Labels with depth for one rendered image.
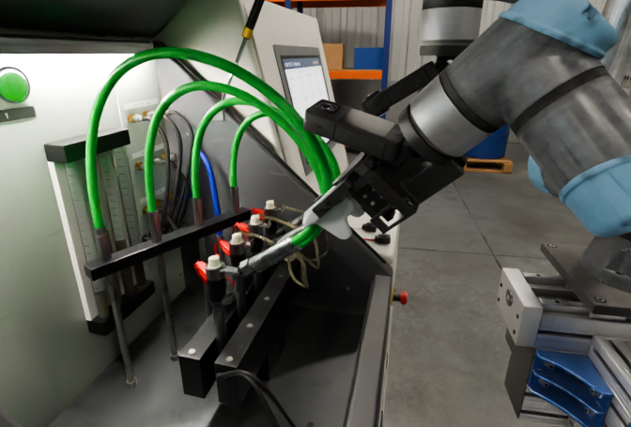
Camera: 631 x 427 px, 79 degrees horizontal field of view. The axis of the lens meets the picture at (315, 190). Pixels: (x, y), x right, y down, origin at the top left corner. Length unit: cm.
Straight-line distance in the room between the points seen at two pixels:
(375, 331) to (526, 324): 28
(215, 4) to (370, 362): 76
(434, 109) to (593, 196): 14
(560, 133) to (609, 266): 55
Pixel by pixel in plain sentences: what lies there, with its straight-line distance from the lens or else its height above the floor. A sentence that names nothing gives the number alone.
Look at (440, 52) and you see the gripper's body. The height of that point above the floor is 142.
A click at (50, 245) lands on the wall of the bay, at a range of 76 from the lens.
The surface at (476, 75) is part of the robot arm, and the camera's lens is 35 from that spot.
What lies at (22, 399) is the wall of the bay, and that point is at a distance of 82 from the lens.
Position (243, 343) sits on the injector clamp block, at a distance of 67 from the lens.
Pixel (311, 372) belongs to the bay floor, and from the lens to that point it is 83.
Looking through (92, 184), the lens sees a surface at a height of 123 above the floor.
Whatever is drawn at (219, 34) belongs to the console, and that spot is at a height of 146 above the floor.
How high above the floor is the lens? 142
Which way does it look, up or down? 20 degrees down
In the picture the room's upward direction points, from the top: straight up
